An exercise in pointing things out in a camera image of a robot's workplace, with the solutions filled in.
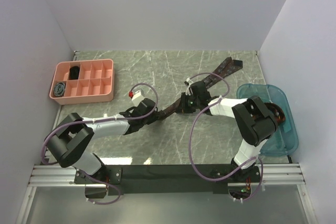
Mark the pink compartment organizer tray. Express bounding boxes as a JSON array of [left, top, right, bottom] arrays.
[[49, 59, 114, 105]]

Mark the purple cable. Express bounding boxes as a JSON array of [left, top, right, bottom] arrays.
[[40, 82, 159, 205], [185, 73, 264, 204]]

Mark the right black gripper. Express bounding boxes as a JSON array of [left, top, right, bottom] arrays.
[[175, 92, 201, 114]]

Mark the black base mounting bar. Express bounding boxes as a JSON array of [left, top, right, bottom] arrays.
[[73, 163, 260, 196]]

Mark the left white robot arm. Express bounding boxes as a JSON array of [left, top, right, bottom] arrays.
[[44, 98, 158, 183]]

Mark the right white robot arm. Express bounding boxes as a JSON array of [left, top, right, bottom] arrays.
[[176, 81, 286, 182]]

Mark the grey patterned rolled tie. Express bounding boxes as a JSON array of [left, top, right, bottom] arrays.
[[53, 82, 66, 97]]

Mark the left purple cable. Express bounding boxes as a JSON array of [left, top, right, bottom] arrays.
[[40, 82, 159, 205]]

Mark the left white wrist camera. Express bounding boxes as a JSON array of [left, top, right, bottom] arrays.
[[129, 90, 145, 106]]

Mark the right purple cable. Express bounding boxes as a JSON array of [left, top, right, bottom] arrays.
[[185, 73, 264, 204]]

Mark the aluminium frame rail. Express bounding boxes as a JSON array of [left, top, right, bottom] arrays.
[[16, 164, 308, 223]]

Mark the brown blue floral tie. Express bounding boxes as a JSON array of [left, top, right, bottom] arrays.
[[157, 57, 243, 121]]

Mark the dark red patterned tie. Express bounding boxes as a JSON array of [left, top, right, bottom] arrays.
[[265, 102, 286, 124]]

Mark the black rolled tie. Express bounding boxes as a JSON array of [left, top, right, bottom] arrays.
[[68, 66, 80, 80]]

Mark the teal transparent plastic bin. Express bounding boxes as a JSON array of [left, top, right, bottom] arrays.
[[236, 83, 299, 156]]

